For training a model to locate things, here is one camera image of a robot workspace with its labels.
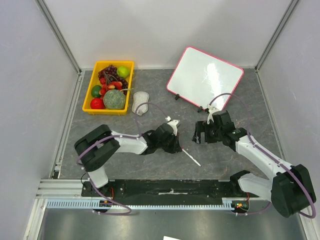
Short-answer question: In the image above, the white marker purple cap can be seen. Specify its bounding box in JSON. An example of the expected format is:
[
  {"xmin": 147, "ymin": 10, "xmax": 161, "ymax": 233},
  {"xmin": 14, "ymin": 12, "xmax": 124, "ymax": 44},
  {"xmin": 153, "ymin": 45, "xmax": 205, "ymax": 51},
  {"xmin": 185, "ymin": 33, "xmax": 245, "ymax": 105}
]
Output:
[{"xmin": 181, "ymin": 148, "xmax": 202, "ymax": 167}]

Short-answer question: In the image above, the pink framed whiteboard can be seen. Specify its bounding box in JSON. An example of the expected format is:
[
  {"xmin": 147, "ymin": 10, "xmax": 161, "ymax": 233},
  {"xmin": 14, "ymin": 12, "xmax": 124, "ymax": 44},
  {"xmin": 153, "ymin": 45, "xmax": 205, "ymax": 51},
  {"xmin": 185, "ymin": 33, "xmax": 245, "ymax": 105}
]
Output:
[{"xmin": 166, "ymin": 46, "xmax": 244, "ymax": 109}]

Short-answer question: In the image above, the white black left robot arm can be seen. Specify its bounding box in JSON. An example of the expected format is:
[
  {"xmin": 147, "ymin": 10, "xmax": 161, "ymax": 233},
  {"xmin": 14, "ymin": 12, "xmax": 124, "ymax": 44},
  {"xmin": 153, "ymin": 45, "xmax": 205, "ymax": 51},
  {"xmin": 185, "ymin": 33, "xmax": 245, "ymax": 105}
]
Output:
[{"xmin": 74, "ymin": 120, "xmax": 182, "ymax": 197}]

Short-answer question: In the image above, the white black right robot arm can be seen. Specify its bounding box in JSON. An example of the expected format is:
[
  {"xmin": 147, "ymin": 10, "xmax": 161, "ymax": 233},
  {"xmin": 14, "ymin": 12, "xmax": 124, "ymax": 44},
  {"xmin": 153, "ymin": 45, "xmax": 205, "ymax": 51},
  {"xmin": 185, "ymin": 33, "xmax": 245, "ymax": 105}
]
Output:
[{"xmin": 192, "ymin": 111, "xmax": 317, "ymax": 219}]

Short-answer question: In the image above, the white whiteboard eraser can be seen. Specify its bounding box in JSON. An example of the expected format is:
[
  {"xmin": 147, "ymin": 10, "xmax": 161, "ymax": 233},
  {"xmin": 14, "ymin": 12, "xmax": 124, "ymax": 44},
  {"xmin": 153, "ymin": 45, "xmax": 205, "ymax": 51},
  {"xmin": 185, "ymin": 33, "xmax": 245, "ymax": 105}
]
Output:
[{"xmin": 131, "ymin": 91, "xmax": 150, "ymax": 116}]

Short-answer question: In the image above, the green netted melon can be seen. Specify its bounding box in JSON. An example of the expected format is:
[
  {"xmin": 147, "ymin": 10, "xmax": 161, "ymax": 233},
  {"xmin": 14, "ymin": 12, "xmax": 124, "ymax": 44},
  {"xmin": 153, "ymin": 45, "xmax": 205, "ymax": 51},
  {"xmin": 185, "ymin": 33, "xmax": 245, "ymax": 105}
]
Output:
[{"xmin": 103, "ymin": 89, "xmax": 126, "ymax": 110}]

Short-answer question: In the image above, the red tomato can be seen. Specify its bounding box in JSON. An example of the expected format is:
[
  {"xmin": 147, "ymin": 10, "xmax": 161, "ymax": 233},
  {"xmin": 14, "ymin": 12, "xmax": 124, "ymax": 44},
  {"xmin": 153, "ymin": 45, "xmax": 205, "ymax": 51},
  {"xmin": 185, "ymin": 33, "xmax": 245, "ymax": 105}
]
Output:
[{"xmin": 90, "ymin": 98, "xmax": 105, "ymax": 110}]

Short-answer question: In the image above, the light green apple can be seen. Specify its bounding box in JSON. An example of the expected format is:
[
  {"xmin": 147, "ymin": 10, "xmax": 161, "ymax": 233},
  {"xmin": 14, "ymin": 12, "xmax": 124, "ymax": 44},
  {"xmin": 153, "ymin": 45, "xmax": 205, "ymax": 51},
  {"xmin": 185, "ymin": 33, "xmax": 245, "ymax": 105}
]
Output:
[{"xmin": 116, "ymin": 65, "xmax": 131, "ymax": 79}]

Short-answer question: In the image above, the dark green lime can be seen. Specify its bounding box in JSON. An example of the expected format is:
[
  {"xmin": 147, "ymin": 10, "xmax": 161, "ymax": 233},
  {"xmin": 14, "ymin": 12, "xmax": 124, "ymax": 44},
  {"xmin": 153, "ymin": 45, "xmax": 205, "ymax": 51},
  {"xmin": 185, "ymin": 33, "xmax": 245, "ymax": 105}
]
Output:
[{"xmin": 91, "ymin": 85, "xmax": 102, "ymax": 98}]

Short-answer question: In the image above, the dark red grape bunch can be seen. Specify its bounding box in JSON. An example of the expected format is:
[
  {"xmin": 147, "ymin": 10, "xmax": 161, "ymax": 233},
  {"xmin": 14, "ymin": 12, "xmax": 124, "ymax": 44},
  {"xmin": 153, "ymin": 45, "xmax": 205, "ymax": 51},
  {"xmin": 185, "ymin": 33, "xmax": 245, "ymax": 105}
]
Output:
[{"xmin": 98, "ymin": 64, "xmax": 118, "ymax": 80}]

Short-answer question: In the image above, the yellow plastic bin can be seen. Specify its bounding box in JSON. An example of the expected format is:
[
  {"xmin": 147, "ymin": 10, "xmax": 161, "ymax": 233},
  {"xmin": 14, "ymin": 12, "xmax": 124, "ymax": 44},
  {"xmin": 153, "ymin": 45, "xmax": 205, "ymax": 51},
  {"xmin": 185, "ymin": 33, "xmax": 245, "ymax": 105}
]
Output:
[{"xmin": 82, "ymin": 61, "xmax": 134, "ymax": 115}]

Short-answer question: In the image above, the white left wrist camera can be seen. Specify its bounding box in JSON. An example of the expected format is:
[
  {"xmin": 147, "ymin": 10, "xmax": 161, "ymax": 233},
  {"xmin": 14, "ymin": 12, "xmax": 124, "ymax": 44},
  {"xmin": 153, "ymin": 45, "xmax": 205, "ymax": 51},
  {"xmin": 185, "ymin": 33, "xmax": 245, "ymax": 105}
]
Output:
[{"xmin": 165, "ymin": 116, "xmax": 180, "ymax": 136}]

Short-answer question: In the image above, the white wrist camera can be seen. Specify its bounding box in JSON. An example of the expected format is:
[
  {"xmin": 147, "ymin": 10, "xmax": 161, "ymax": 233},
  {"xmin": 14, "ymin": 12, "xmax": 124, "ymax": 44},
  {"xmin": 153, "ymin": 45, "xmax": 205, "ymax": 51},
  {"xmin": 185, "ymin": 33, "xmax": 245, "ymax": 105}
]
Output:
[
  {"xmin": 165, "ymin": 116, "xmax": 180, "ymax": 136},
  {"xmin": 205, "ymin": 104, "xmax": 220, "ymax": 125}
]

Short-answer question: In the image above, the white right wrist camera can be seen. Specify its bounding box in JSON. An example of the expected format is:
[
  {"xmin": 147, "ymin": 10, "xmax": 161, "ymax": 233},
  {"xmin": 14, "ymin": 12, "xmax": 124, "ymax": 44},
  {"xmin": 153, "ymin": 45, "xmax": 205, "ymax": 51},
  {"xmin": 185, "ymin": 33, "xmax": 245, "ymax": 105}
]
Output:
[{"xmin": 205, "ymin": 104, "xmax": 220, "ymax": 125}]

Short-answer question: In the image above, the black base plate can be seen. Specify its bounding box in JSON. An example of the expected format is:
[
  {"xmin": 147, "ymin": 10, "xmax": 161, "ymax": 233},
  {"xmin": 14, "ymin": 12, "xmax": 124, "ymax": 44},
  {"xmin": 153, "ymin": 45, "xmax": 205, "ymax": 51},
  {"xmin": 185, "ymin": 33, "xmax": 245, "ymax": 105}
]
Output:
[{"xmin": 98, "ymin": 179, "xmax": 247, "ymax": 206}]

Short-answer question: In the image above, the grey slotted cable duct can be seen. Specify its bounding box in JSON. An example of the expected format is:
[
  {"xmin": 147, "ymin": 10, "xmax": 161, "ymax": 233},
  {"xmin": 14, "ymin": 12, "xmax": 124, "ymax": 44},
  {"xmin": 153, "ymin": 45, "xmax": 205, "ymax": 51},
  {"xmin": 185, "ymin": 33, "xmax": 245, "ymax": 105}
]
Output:
[{"xmin": 46, "ymin": 198, "xmax": 236, "ymax": 211}]

